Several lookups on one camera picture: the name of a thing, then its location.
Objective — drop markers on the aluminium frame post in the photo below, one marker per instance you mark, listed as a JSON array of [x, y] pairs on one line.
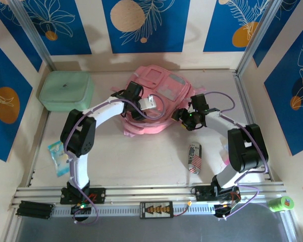
[[257, 35], [32, 35]]

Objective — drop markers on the green tape roll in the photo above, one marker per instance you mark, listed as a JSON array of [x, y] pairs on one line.
[[280, 204]]

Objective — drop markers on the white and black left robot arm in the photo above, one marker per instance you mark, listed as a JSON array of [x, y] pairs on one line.
[[103, 111]]

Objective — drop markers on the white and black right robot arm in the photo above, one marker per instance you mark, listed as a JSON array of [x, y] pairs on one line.
[[245, 151]]

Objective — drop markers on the blue snack packet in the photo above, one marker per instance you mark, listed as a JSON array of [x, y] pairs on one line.
[[58, 156]]

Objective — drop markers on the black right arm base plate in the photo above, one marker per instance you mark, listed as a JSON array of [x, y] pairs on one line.
[[202, 192]]

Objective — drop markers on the small pink packet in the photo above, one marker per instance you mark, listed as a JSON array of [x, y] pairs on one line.
[[225, 155]]

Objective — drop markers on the small controller circuit board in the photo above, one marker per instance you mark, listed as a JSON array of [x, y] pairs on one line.
[[224, 209], [82, 208]]

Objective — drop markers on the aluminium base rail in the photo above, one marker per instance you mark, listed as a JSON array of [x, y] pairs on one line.
[[146, 192]]

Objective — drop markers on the flag print drink can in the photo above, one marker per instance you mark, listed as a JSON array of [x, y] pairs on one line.
[[195, 157]]

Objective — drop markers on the pink student backpack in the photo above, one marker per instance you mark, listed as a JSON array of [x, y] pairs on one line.
[[171, 85]]

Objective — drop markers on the green plastic container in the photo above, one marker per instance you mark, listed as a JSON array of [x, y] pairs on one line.
[[65, 90]]

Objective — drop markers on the aluminium side rail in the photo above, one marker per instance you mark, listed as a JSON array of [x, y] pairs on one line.
[[39, 148], [242, 100]]

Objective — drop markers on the blue floral wall poster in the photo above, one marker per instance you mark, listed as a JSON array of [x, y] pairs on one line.
[[280, 113], [166, 37], [5, 75], [217, 30], [20, 40], [267, 50], [75, 30]]

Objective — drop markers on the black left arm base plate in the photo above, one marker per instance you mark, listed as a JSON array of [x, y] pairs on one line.
[[98, 195]]

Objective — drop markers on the black power distribution board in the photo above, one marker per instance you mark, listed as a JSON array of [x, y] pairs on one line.
[[156, 209]]

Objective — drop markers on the grey metal sheet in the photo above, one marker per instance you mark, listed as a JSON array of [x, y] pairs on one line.
[[154, 229]]

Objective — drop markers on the black profile bar stack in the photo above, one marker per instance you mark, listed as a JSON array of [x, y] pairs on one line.
[[35, 209]]

